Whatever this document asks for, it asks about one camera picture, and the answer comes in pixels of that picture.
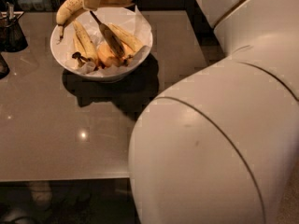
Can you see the white ceramic bowl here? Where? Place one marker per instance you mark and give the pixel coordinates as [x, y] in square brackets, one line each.
[62, 47]

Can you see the large spotted yellow banana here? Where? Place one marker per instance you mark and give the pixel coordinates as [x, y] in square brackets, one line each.
[70, 9]

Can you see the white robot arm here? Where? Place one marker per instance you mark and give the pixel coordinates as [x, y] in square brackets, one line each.
[218, 147]

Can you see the black mesh cup holder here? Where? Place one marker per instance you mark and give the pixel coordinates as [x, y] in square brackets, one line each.
[12, 38]

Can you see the dark object at left edge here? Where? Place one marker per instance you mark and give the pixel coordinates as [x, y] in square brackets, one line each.
[4, 69]

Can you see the dark brown banana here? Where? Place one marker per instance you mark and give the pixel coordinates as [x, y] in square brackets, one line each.
[112, 40]

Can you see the banana on right side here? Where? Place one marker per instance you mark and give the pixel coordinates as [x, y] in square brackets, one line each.
[129, 39]

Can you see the small orange fruit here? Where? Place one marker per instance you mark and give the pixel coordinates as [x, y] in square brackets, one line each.
[106, 56]

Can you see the upright banana on left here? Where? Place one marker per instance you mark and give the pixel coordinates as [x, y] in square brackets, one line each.
[83, 43]

